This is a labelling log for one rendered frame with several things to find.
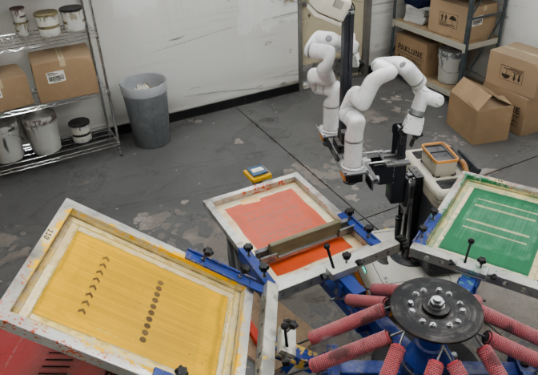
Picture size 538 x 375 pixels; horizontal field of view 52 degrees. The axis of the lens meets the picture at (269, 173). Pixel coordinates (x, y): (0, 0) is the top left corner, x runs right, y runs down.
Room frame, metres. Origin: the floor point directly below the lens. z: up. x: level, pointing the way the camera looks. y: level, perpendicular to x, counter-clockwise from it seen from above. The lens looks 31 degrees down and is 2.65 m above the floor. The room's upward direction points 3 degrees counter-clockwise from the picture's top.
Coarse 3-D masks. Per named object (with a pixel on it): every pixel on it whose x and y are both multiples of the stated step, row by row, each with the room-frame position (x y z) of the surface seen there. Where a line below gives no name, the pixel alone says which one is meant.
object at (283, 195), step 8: (280, 192) 2.60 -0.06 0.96; (288, 192) 2.59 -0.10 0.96; (264, 200) 2.52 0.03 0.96; (272, 200) 2.52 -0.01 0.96; (280, 200) 2.52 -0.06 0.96; (296, 200) 2.51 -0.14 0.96; (304, 208) 2.43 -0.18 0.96; (312, 208) 2.43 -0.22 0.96; (312, 216) 2.35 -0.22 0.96; (320, 216) 2.35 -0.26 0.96; (320, 224) 2.28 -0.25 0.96; (296, 232) 2.22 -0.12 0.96; (328, 240) 2.15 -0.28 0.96; (336, 240) 2.14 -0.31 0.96; (344, 240) 2.14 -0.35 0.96; (312, 248) 2.09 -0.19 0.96; (320, 248) 2.09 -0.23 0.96; (336, 248) 2.08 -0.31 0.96; (344, 248) 2.08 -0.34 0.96; (312, 256) 2.03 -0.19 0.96; (320, 256) 2.03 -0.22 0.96; (328, 256) 2.03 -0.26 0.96
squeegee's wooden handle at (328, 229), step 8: (328, 224) 2.14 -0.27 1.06; (336, 224) 2.15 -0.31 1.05; (304, 232) 2.08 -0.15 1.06; (312, 232) 2.09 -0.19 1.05; (320, 232) 2.11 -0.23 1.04; (328, 232) 2.13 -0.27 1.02; (336, 232) 2.15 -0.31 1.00; (280, 240) 2.03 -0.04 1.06; (288, 240) 2.03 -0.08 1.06; (296, 240) 2.05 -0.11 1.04; (304, 240) 2.07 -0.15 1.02; (312, 240) 2.09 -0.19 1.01; (272, 248) 2.00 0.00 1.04; (280, 248) 2.01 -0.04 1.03; (288, 248) 2.03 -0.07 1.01
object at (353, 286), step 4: (344, 276) 1.79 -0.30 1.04; (348, 276) 1.79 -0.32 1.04; (352, 276) 1.79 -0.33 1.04; (336, 280) 1.79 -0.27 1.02; (340, 280) 1.77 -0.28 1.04; (344, 280) 1.76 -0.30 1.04; (348, 280) 1.76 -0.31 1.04; (352, 280) 1.76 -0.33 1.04; (356, 280) 1.76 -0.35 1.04; (344, 284) 1.74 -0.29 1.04; (348, 284) 1.74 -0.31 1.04; (352, 284) 1.74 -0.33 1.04; (356, 284) 1.74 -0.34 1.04; (360, 284) 1.74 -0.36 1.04; (344, 288) 1.74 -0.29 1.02; (348, 288) 1.72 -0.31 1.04; (352, 288) 1.71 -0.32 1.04; (356, 288) 1.71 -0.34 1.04; (360, 288) 1.71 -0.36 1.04; (364, 288) 1.71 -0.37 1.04; (344, 292) 1.74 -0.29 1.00; (348, 292) 1.71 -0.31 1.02; (352, 292) 1.69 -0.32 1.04; (356, 292) 1.69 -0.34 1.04; (360, 292) 1.69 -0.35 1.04; (364, 292) 1.70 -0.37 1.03
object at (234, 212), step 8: (232, 208) 2.46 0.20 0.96; (240, 208) 2.46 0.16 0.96; (248, 208) 2.45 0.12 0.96; (256, 208) 2.45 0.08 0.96; (232, 216) 2.39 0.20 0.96; (240, 216) 2.38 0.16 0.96; (240, 224) 2.31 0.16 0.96; (248, 224) 2.31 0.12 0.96; (248, 232) 2.24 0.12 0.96; (256, 240) 2.18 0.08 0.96; (272, 240) 2.17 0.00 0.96; (256, 248) 2.11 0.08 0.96; (288, 256) 2.04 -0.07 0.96; (296, 256) 2.04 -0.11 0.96; (304, 256) 2.04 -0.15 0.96; (272, 264) 1.99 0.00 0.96; (280, 264) 1.99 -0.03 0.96; (288, 264) 1.98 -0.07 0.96; (296, 264) 1.98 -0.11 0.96; (304, 264) 1.98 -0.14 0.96; (280, 272) 1.93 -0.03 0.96
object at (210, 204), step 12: (276, 180) 2.67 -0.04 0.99; (288, 180) 2.69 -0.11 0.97; (300, 180) 2.66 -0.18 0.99; (240, 192) 2.56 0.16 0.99; (252, 192) 2.59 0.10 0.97; (312, 192) 2.53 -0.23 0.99; (204, 204) 2.48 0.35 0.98; (216, 204) 2.49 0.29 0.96; (324, 204) 2.41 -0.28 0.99; (216, 216) 2.35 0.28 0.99; (336, 216) 2.31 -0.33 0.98; (228, 228) 2.24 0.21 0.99; (240, 240) 2.14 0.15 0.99; (360, 240) 2.12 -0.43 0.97; (288, 276) 1.86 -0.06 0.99
